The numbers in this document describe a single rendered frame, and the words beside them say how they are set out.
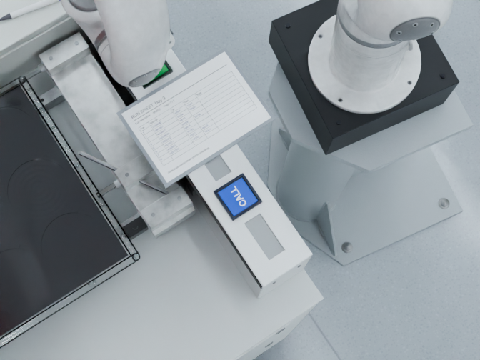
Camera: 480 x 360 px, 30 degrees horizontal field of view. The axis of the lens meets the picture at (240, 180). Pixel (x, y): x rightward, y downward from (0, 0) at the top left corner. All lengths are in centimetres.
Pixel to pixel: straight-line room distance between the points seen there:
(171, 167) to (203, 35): 117
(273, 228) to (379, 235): 102
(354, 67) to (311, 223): 100
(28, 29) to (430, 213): 130
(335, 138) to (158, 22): 49
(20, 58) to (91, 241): 34
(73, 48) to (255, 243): 46
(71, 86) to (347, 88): 47
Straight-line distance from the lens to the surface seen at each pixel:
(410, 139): 162
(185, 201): 146
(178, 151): 142
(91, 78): 156
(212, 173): 142
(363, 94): 151
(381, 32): 117
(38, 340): 154
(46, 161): 151
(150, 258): 153
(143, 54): 111
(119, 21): 108
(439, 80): 155
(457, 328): 242
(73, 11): 116
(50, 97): 160
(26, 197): 150
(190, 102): 145
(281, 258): 139
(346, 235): 239
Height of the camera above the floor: 233
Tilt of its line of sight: 75 degrees down
